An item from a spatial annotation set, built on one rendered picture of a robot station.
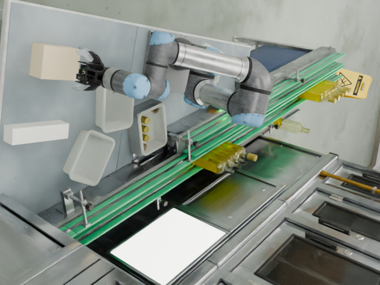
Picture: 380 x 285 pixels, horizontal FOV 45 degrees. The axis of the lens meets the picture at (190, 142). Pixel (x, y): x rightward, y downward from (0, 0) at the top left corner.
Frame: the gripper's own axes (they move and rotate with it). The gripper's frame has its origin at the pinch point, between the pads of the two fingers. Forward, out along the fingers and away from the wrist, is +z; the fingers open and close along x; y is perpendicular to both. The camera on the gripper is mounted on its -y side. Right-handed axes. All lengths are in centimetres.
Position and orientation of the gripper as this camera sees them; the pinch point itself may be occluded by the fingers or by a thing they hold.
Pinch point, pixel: (78, 68)
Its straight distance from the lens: 170.7
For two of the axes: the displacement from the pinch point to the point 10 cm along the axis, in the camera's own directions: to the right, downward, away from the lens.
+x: -1.8, 9.6, 2.2
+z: -7.5, -2.7, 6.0
